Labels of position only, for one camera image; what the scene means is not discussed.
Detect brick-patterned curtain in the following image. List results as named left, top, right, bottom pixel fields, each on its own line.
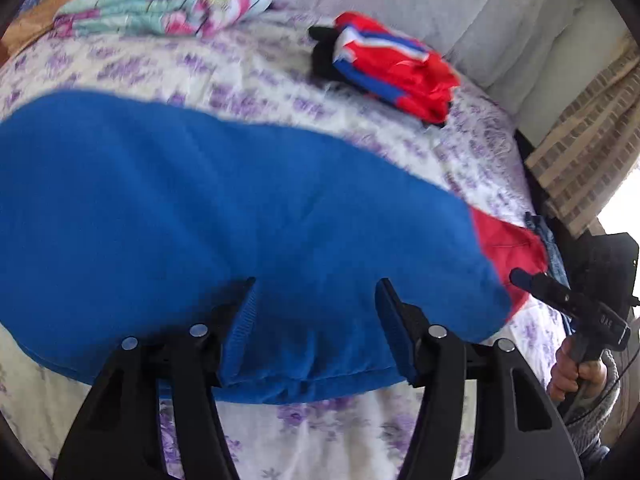
left=525, top=45, right=640, bottom=236

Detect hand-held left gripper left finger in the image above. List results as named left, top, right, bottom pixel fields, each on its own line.
left=52, top=277, right=258, bottom=480

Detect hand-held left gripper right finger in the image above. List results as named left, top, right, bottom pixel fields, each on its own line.
left=375, top=277, right=586, bottom=480

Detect blue denim cloth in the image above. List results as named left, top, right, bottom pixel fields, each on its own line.
left=525, top=212, right=573, bottom=336

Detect purple floral bedsheet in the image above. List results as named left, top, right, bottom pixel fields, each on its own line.
left=0, top=10, right=576, bottom=480

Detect orange-brown pillow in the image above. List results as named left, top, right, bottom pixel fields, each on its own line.
left=0, top=0, right=96, bottom=56

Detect person's right forearm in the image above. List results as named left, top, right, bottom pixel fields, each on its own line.
left=565, top=350, right=626, bottom=456

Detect folded floral quilt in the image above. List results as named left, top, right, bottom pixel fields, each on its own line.
left=52, top=0, right=275, bottom=38

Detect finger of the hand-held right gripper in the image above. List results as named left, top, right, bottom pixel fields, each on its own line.
left=509, top=267, right=571, bottom=307

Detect person's right hand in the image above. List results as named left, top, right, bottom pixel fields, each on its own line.
left=547, top=332, right=608, bottom=403

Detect red and blue pants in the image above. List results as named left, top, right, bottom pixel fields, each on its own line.
left=332, top=11, right=462, bottom=126

